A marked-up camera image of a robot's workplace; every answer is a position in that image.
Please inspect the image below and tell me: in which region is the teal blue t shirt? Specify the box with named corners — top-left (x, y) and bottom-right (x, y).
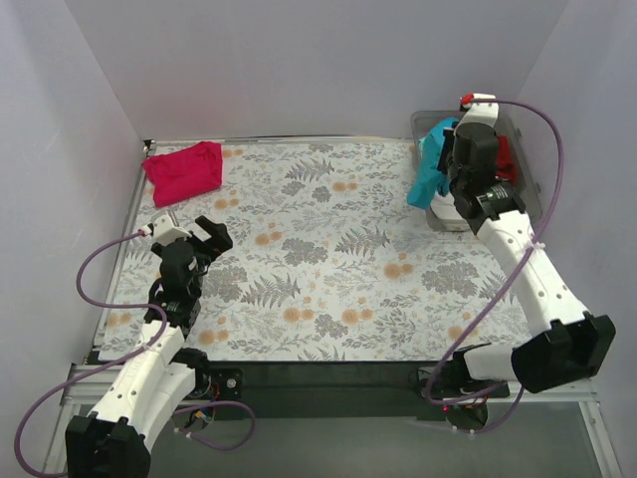
top-left (406, 117), bottom-right (458, 210)

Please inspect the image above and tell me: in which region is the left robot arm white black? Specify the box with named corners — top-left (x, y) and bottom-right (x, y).
top-left (65, 213), bottom-right (233, 477)

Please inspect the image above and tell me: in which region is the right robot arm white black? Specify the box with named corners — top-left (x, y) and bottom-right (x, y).
top-left (426, 121), bottom-right (616, 403)

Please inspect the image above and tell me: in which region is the dark red t shirt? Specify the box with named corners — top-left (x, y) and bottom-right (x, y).
top-left (496, 135), bottom-right (518, 185)

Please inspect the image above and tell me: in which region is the white t shirt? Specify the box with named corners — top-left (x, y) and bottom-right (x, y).
top-left (426, 193), bottom-right (470, 232)

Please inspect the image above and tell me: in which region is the clear plastic bin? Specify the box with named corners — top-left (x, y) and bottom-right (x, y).
top-left (410, 110), bottom-right (542, 223)

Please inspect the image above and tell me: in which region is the folded pink t shirt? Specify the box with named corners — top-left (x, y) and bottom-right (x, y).
top-left (142, 141), bottom-right (223, 208)

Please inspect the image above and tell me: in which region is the floral patterned table mat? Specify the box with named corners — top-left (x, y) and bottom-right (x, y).
top-left (98, 139), bottom-right (557, 362)

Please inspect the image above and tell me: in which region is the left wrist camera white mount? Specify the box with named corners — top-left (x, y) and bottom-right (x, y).
top-left (139, 213), bottom-right (191, 246)

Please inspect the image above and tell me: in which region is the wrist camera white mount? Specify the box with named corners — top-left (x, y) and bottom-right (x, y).
top-left (139, 213), bottom-right (191, 246)
top-left (459, 93), bottom-right (499, 128)

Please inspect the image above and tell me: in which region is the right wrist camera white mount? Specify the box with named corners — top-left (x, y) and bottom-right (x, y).
top-left (459, 93), bottom-right (499, 128)

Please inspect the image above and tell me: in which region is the aluminium frame rail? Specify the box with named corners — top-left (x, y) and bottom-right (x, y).
top-left (42, 362), bottom-right (623, 478)

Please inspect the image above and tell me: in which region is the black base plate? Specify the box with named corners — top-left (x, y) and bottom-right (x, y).
top-left (148, 360), bottom-right (512, 434)

